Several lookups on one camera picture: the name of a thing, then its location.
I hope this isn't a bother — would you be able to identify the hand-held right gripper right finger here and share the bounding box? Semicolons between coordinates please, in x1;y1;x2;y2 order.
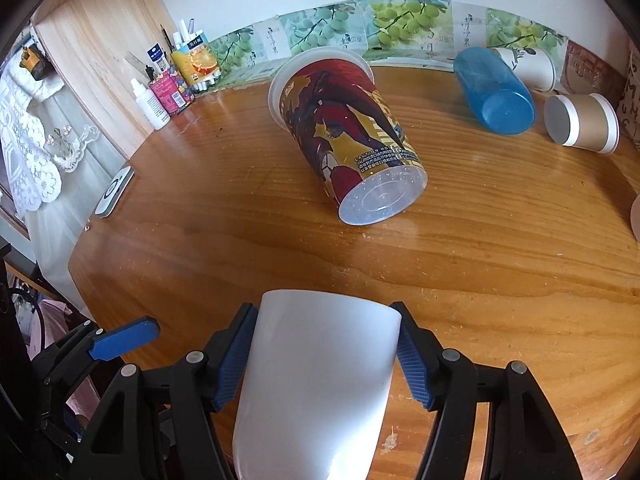
389;301;577;480

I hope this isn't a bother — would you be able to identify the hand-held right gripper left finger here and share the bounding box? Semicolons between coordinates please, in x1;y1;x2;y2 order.
75;302;261;480

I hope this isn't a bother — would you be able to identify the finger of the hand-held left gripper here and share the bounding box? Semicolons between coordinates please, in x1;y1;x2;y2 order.
30;316;160;413

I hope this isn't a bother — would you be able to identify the plain white cup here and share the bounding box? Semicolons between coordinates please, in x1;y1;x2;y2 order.
231;288;402;480

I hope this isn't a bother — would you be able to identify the red printed plastic cup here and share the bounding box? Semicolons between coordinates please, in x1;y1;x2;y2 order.
268;46;429;226

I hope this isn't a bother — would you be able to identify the blue plastic cup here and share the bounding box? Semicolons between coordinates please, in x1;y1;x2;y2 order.
453;47;536;135

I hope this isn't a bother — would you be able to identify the gold paper cup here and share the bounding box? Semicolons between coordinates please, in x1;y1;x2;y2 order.
543;92;620;155

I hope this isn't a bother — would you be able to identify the white printed paper cup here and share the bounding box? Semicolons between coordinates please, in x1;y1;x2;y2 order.
492;47;557;93

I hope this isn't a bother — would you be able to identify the pink cloth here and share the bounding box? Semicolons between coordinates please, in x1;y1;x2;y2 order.
27;296;98;413

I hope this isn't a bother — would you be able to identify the white flat remote device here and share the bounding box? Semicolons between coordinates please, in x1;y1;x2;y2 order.
95;165;136;219

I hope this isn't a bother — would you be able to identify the clear glass ornament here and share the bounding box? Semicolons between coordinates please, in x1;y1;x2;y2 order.
44;124;101;173

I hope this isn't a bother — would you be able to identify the white lace cloth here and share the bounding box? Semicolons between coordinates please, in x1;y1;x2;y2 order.
0;57;63;221

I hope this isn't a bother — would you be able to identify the white squeeze bottle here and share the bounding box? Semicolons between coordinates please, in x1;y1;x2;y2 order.
130;78;172;130

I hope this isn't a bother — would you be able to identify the pink printed box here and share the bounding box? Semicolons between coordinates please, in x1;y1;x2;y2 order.
149;69;196;115

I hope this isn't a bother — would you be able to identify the white blue-label tube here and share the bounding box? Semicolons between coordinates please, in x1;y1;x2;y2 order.
146;44;168;81

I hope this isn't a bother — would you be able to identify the orange printed carton holder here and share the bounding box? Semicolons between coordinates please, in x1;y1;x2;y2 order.
171;34;223;95

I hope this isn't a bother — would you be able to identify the wooden shelf side panel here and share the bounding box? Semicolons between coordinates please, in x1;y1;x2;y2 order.
31;0;182;160

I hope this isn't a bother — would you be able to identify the small brown hanging ornament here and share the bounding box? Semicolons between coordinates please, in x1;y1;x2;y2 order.
19;45;53;81

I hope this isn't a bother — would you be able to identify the grape print wall sticker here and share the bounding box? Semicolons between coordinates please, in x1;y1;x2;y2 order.
207;0;571;81

